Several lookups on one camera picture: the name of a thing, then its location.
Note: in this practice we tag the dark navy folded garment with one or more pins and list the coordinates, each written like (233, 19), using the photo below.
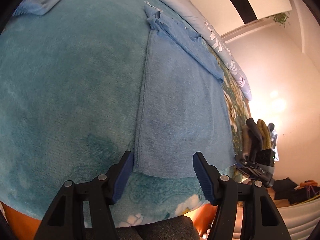
(252, 141)

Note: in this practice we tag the grey garment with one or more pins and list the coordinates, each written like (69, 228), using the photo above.
(175, 228)

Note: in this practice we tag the green hanging plant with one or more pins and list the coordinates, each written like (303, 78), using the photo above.
(282, 19)

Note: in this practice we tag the mustard yellow folded towel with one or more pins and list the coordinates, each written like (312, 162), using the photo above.
(263, 129)

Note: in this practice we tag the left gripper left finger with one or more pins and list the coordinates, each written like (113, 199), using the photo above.
(64, 218)

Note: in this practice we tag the white black stripe wardrobe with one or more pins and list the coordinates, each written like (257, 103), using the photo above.
(237, 0)

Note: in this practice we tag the blue fleece garment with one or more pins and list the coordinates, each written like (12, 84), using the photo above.
(182, 108)

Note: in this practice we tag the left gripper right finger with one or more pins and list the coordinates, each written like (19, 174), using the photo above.
(260, 219)

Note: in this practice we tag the grey daisy print duvet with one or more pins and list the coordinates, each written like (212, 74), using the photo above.
(199, 23)

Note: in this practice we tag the teal floral bed blanket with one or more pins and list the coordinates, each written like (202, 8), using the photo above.
(70, 90)

